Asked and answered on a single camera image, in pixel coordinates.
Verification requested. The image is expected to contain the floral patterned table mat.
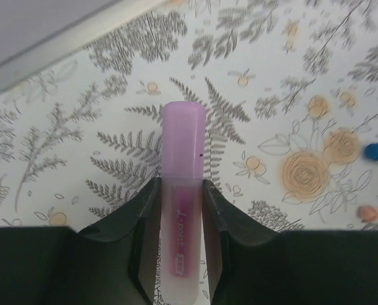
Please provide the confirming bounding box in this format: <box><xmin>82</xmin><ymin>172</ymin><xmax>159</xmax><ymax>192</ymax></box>
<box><xmin>0</xmin><ymin>0</ymin><xmax>378</xmax><ymax>305</ymax></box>

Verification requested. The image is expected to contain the aluminium frame rail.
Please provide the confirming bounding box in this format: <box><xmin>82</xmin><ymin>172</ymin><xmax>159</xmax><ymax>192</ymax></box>
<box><xmin>0</xmin><ymin>1</ymin><xmax>168</xmax><ymax>93</ymax></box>

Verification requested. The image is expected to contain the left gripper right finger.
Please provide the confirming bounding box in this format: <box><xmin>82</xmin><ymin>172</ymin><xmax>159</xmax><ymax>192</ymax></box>
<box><xmin>202</xmin><ymin>180</ymin><xmax>378</xmax><ymax>304</ymax></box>

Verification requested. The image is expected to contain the white marker orange cap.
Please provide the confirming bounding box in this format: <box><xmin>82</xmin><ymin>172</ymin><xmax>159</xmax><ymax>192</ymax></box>
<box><xmin>357</xmin><ymin>205</ymin><xmax>378</xmax><ymax>224</ymax></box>

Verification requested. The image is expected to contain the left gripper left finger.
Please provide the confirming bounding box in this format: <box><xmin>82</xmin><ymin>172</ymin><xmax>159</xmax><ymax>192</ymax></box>
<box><xmin>0</xmin><ymin>178</ymin><xmax>161</xmax><ymax>304</ymax></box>

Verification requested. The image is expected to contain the white marker blue cap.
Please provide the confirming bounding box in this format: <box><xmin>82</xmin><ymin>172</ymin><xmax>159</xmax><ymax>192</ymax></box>
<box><xmin>362</xmin><ymin>142</ymin><xmax>378</xmax><ymax>169</ymax></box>

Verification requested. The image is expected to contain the purple highlighter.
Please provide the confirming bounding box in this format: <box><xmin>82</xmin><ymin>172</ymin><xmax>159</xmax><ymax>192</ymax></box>
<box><xmin>159</xmin><ymin>101</ymin><xmax>206</xmax><ymax>304</ymax></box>

